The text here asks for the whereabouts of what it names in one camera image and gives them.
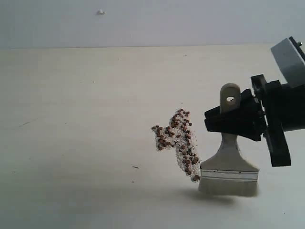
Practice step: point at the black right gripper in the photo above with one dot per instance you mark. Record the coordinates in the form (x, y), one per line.
(284, 109)

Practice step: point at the white paint brush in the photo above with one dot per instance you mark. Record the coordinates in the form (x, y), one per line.
(227, 173)

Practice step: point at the scattered rice and brown pellets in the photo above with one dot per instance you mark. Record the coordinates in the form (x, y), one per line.
(179, 136)

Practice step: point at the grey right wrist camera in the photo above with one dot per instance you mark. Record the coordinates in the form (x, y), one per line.
(290, 59)

